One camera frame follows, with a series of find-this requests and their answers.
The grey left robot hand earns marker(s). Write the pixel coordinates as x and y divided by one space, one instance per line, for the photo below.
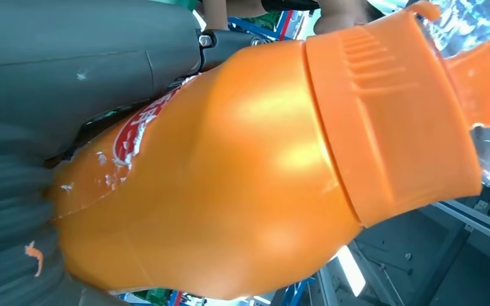
80 55

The ceiling light panel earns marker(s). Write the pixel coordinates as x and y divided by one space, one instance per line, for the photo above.
350 270

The person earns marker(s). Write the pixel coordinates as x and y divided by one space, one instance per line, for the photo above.
342 17

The orange detergent bottle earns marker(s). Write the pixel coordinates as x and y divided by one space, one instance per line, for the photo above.
249 169

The blue shelving rack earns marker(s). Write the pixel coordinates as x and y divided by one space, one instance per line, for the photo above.
298 291
245 27

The green crate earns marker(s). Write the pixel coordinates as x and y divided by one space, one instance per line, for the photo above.
266 21

